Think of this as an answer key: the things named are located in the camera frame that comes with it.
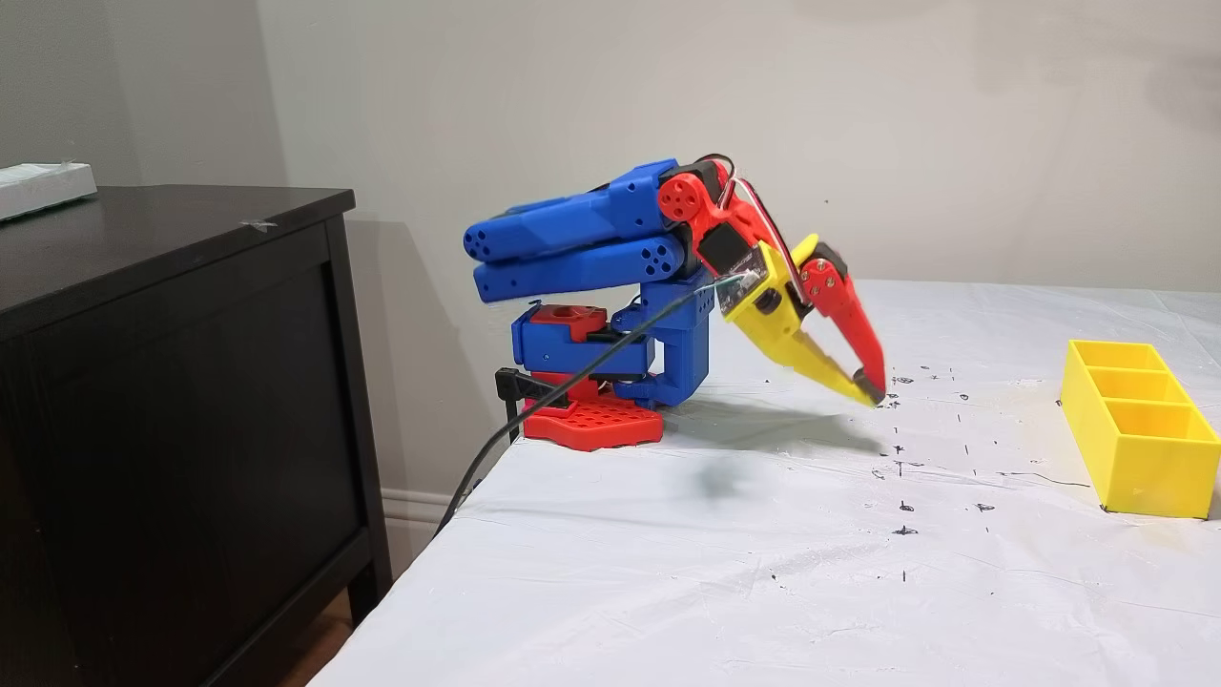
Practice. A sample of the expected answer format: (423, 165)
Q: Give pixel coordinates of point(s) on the yellow three-compartment box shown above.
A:
(1145, 468)

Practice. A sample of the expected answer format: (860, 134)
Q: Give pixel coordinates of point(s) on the white flat box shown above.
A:
(43, 186)

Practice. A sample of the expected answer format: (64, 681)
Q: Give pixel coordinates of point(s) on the black table clamp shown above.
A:
(529, 386)

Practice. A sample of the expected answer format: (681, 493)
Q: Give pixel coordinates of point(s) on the white plastic table cover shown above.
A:
(668, 572)

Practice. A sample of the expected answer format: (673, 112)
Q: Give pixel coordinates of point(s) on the black wooden cabinet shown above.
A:
(172, 429)

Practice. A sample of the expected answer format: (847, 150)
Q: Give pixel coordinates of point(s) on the camera board in yellow mount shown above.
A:
(742, 291)

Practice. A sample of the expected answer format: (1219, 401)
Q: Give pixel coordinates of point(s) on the white wall baseboard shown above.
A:
(420, 510)

